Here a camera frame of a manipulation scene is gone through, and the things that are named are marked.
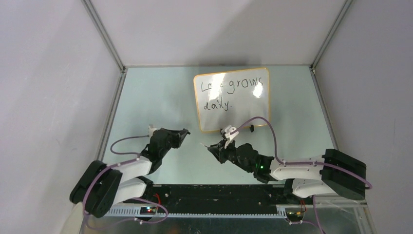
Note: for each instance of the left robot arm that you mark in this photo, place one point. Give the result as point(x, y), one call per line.
point(101, 186)

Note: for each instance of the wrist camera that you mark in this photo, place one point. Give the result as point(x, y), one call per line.
point(151, 130)
point(229, 133)

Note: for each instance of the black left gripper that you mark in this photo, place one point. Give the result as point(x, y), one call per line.
point(178, 136)

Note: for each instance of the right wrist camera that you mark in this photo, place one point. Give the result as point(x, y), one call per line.
point(229, 133)

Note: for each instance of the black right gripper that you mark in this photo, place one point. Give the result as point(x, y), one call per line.
point(220, 152)

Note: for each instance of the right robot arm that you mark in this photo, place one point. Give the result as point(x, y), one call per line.
point(333, 172)

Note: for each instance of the yellow framed whiteboard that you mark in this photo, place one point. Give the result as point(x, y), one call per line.
point(232, 98)

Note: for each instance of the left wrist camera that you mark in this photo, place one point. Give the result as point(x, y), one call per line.
point(151, 130)

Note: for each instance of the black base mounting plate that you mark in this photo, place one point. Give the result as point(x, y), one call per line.
point(223, 199)

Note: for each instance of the aluminium frame rail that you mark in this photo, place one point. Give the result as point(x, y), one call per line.
point(112, 104)

